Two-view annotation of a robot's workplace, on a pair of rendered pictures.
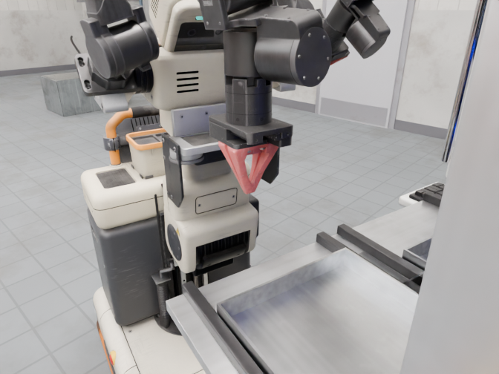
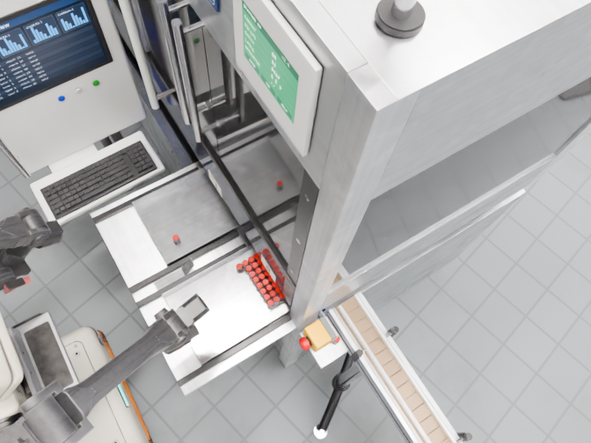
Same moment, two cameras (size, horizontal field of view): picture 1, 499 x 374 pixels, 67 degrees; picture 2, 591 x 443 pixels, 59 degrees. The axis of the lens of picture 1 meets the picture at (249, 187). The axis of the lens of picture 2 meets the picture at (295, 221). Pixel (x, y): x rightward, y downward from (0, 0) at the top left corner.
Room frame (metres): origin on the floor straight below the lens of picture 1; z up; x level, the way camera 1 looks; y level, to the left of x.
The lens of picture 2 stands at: (0.24, 0.27, 2.58)
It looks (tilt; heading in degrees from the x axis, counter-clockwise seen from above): 67 degrees down; 262
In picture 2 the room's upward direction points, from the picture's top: 10 degrees clockwise
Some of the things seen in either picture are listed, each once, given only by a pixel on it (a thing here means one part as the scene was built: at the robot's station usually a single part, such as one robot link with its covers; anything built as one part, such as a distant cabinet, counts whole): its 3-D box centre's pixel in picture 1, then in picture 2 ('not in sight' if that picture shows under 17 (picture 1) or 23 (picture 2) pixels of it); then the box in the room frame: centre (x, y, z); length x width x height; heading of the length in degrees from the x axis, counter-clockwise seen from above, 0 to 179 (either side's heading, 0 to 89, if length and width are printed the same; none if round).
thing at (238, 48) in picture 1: (252, 53); not in sight; (0.46, 0.00, 1.25); 0.07 x 0.06 x 0.07; 42
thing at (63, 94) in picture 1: (79, 73); not in sight; (5.64, 2.43, 0.48); 0.97 x 0.77 x 0.96; 136
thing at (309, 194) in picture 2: not in sight; (295, 256); (0.17, -0.14, 1.40); 0.05 x 0.01 x 0.80; 122
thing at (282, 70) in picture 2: not in sight; (272, 64); (0.24, -0.24, 1.96); 0.21 x 0.01 x 0.21; 122
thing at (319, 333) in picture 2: not in sight; (318, 334); (0.07, -0.04, 1.00); 0.08 x 0.07 x 0.07; 32
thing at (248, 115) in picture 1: (249, 105); (175, 331); (0.47, 0.00, 1.19); 0.10 x 0.07 x 0.07; 32
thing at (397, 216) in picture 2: not in sight; (489, 168); (-0.29, -0.34, 1.51); 0.85 x 0.01 x 0.59; 32
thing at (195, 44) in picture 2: not in sight; (169, 35); (0.50, -0.69, 1.51); 0.47 x 0.01 x 0.59; 122
